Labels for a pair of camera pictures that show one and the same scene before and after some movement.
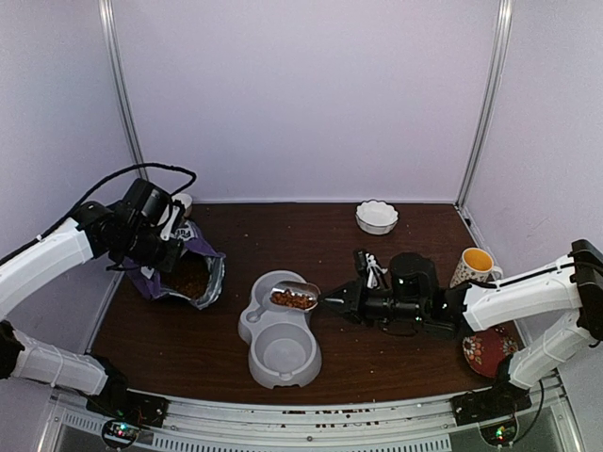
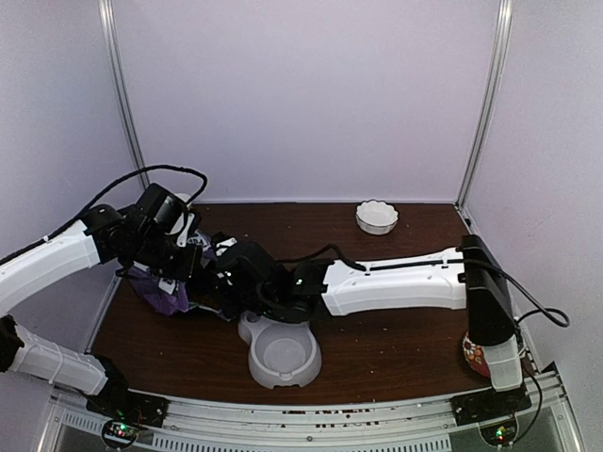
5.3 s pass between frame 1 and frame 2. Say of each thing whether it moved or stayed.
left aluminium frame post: stayed
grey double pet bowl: stayed
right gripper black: moved
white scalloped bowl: stayed
